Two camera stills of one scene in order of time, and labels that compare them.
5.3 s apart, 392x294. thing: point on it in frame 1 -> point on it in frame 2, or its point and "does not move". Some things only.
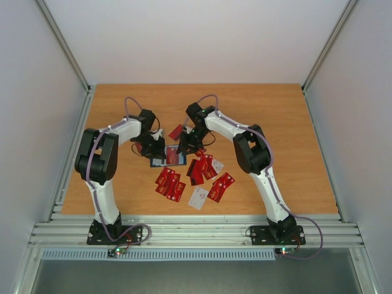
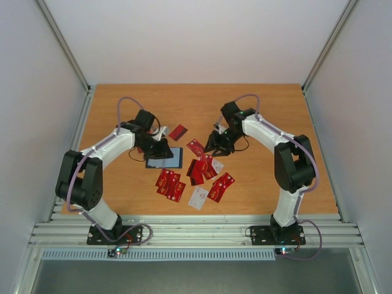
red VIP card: (165, 176) does not move
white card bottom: (198, 198) does not move
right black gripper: (188, 144) -> (219, 143)
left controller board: (113, 252) does not move
